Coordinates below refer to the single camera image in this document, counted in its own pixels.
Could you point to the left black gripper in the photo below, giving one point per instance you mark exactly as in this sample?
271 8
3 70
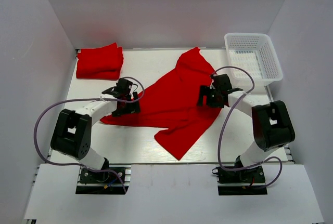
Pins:
133 107

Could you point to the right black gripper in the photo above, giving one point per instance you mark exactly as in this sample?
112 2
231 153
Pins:
206 90

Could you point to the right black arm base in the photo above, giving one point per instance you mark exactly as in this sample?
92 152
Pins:
240 183

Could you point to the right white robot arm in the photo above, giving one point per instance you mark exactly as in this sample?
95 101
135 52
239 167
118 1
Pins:
272 126

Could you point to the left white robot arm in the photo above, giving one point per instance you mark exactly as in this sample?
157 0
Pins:
73 130

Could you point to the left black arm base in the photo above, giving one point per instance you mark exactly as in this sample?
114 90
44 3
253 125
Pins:
90 183

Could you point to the folded red t shirt stack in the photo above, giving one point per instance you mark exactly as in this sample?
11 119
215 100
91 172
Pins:
104 63

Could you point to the white plastic basket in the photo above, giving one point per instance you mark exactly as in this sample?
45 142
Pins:
254 53

